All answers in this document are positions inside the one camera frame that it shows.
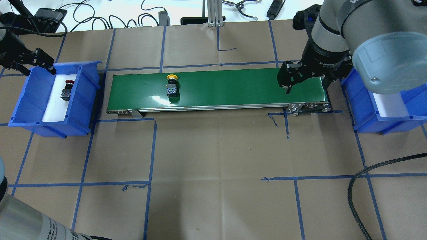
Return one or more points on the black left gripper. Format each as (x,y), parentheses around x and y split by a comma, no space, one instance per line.
(9,50)

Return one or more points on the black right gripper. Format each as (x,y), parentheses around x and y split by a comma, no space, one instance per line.
(323,60)

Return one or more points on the red push button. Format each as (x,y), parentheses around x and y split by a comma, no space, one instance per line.
(66,92)

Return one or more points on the yellow push button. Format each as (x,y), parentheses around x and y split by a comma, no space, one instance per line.
(172,86)

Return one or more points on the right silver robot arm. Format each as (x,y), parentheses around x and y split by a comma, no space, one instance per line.
(384,40)

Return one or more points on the white foam pad left bin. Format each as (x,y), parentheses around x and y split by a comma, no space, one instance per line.
(56,107)

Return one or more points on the white foam pad bin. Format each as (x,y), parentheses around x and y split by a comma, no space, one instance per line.
(56,107)
(391,105)

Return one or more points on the blue bin left side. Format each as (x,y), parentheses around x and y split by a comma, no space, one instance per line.
(33,98)

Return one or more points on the blue bin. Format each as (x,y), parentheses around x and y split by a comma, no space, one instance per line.
(366,115)
(33,98)

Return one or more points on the green conveyor belt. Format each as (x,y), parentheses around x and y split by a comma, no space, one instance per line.
(213,90)

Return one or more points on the blue bin right side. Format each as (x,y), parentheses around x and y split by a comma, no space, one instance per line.
(366,115)

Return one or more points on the white foam pad right bin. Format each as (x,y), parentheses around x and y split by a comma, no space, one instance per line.
(391,105)

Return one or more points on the white reacher grabber tool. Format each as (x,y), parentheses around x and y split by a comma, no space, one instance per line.
(240,6)

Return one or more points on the black power adapter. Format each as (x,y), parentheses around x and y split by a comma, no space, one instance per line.
(163,18)

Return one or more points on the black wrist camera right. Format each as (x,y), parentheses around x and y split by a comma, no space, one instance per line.
(306,19)

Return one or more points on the aluminium frame post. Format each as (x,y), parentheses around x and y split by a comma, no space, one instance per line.
(214,13)

